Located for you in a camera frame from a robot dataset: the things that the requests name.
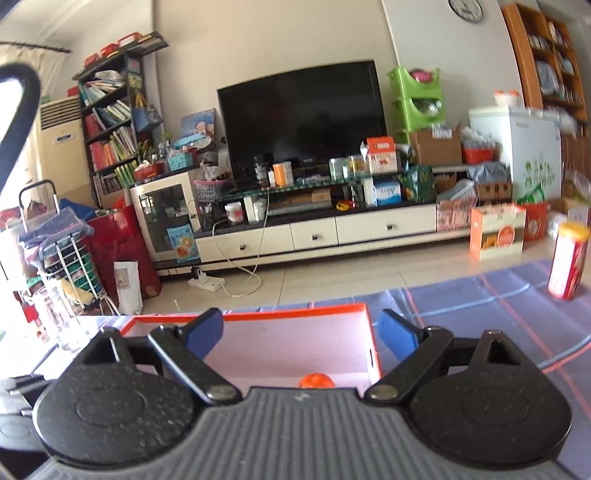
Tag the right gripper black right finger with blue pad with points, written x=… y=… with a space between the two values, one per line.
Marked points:
x=420 y=353

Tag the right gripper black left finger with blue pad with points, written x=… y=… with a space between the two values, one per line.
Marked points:
x=182 y=350

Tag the mandarin orange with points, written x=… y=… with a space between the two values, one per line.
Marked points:
x=316 y=380

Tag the white power strip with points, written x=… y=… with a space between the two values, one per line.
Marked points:
x=206 y=282

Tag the orange cardboard box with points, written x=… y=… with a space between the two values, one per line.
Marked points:
x=277 y=348

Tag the white TV stand cabinet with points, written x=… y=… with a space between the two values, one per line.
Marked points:
x=166 y=210

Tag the purple plaid cloth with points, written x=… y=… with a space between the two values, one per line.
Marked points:
x=511 y=402

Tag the orange white gift bag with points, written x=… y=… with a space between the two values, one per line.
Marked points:
x=497 y=231

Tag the blue tissue box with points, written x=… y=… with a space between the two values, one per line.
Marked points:
x=387 y=193

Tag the red cylindrical snack can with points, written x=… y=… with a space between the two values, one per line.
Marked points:
x=568 y=260

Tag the orange white carton box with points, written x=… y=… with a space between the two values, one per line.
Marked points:
x=382 y=155

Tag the brown cardboard box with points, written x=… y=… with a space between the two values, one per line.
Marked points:
x=437 y=146

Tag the white floor air conditioner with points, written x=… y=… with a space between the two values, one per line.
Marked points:
x=62 y=150

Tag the dark bookshelf with books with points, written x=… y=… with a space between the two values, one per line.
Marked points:
x=111 y=87

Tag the white chest freezer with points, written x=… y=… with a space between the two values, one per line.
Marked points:
x=528 y=143

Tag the black flat screen television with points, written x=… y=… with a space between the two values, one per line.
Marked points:
x=305 y=117

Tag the green stacking storage bins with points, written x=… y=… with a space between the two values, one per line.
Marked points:
x=418 y=101

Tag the white bowl with oranges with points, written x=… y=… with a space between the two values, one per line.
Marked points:
x=510 y=99

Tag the wooden display shelf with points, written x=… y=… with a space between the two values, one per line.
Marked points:
x=550 y=76

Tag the white wire laundry cart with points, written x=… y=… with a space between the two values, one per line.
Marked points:
x=56 y=243

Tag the round wall clock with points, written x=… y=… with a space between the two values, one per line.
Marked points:
x=470 y=11

